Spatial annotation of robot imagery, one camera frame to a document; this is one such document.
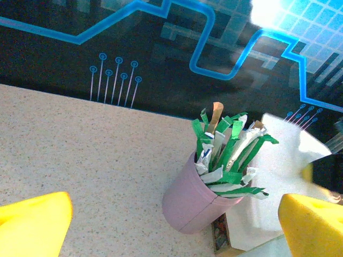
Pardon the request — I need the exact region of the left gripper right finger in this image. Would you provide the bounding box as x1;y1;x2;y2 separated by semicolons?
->
278;193;343;257

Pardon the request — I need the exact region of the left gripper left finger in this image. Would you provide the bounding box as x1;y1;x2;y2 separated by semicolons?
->
0;191;73;257

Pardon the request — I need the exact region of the brown wrapped straw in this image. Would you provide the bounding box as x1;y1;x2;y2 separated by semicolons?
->
205;101;225;137

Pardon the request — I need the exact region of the pink straw holder cup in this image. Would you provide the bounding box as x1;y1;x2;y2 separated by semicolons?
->
161;151;244;235

